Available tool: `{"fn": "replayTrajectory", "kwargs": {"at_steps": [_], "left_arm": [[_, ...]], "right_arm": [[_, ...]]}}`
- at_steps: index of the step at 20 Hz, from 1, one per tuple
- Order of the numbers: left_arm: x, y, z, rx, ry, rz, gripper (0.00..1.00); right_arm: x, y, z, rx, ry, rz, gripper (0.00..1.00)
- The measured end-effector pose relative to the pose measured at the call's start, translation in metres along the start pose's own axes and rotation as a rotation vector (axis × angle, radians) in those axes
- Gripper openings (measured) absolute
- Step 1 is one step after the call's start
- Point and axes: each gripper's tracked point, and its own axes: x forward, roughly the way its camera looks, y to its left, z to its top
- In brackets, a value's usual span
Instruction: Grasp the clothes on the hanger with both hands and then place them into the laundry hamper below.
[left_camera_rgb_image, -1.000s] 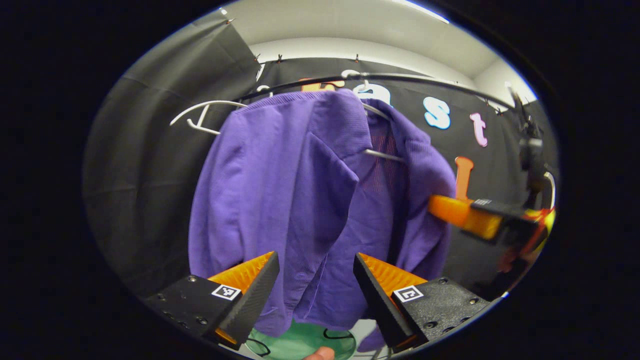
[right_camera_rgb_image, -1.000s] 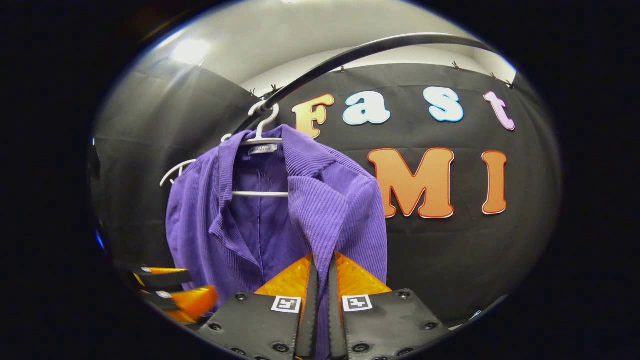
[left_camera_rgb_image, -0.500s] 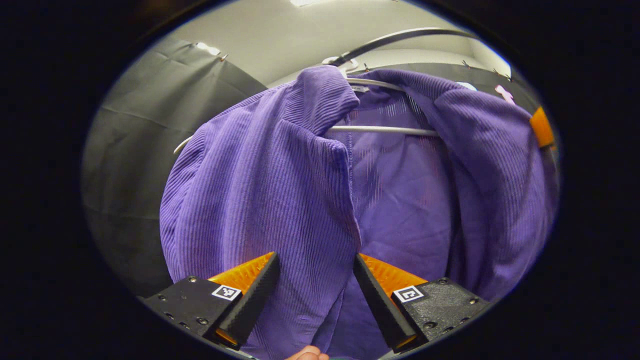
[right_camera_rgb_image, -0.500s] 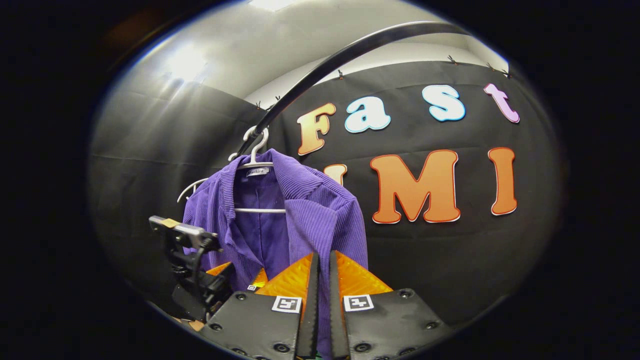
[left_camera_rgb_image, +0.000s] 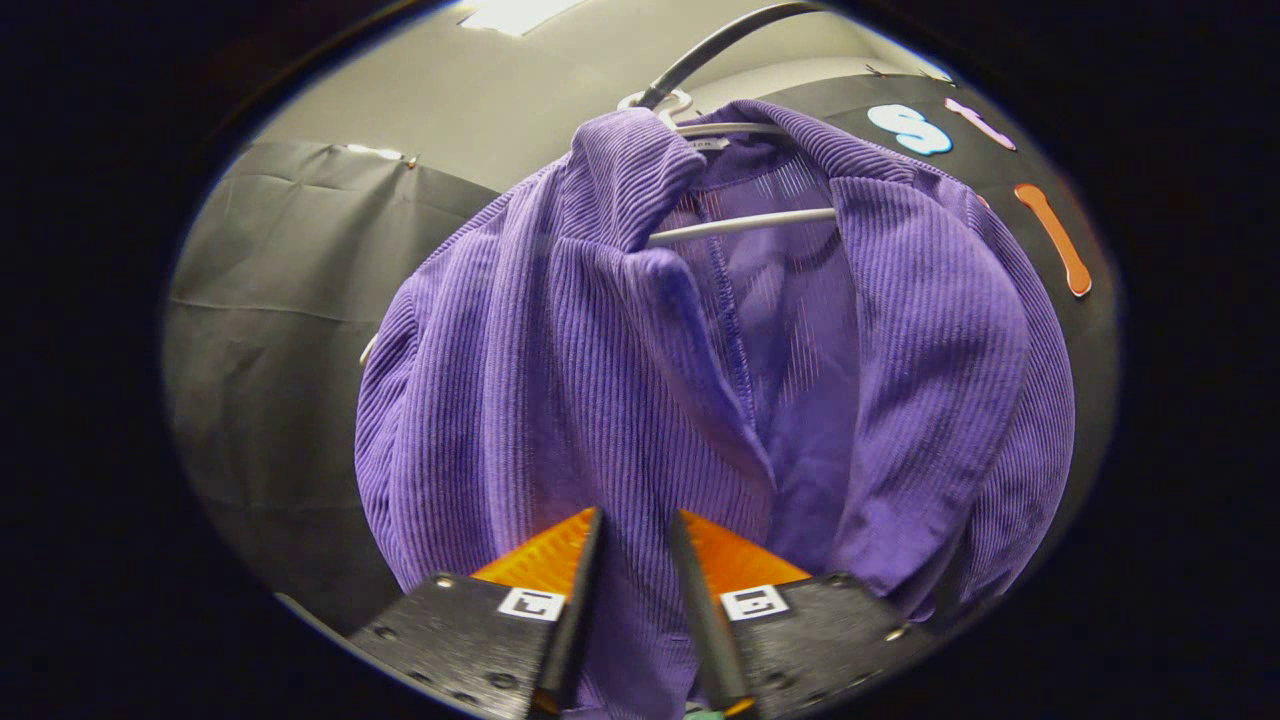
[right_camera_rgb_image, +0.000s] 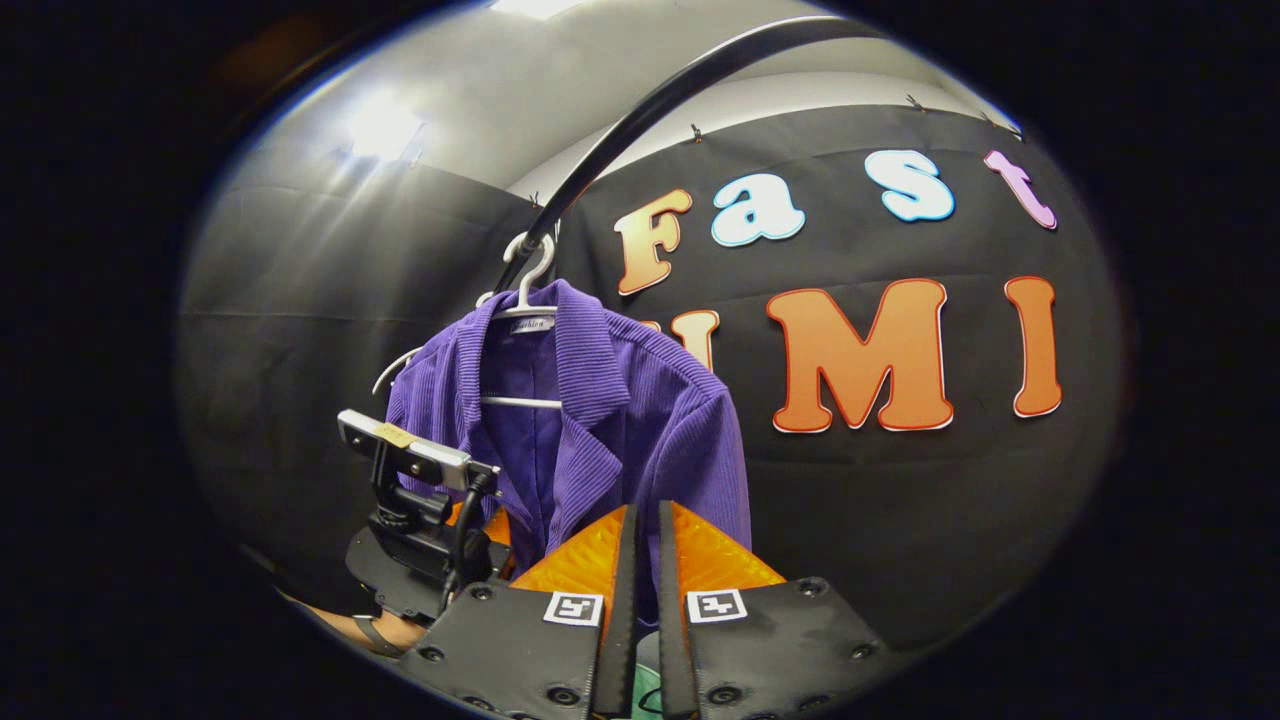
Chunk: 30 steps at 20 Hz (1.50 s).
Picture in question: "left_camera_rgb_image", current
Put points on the green laundry hamper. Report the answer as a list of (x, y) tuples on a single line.
[(703, 715)]

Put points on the ceiling light panel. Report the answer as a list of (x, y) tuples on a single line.
[(515, 14)]

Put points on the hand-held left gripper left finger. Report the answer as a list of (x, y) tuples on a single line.
[(580, 610)]

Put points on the black clothes rack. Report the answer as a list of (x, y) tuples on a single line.
[(700, 55)]

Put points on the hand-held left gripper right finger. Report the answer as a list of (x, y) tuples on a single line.
[(705, 620)]

